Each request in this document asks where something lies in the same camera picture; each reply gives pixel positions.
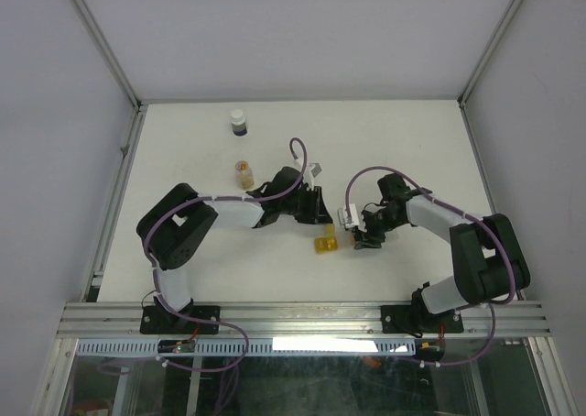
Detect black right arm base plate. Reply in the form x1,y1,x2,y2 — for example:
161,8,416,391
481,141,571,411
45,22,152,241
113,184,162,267
380,304,464,338

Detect white-capped dark pill bottle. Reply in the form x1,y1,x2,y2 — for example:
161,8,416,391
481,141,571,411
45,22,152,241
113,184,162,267
230,109,248,137

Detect aluminium cage frame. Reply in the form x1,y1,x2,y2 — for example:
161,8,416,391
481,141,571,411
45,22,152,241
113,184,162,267
44,0,585,408

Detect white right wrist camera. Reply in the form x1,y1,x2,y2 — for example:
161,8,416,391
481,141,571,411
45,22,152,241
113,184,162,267
338,203,364,231

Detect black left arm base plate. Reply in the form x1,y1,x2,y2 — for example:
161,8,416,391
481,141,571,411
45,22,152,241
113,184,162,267
139,303,221,335

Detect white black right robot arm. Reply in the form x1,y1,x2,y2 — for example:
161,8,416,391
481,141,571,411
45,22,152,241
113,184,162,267
342,170,531,337

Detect clear glass pill bottle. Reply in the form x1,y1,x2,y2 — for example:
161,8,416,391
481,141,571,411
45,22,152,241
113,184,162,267
235,164,255,191

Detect white slotted cable duct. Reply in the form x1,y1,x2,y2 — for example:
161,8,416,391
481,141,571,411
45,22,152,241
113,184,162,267
77,336,416,357

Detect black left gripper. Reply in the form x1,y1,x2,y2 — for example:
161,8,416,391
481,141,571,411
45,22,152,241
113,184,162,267
280,186,332,225

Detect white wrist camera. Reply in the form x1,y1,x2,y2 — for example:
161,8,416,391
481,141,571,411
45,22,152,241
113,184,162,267
338,203,364,231
295,159,322,191

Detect aluminium mounting rail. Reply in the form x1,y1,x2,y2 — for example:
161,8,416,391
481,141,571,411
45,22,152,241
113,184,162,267
57,301,551,339

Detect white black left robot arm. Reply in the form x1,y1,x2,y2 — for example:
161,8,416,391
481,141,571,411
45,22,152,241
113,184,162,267
136,167,332,334

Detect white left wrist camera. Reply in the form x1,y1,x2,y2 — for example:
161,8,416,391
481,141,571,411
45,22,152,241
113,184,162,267
295,159,322,191

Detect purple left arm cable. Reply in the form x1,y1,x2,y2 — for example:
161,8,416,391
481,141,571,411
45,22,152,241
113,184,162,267
68,137,308,416

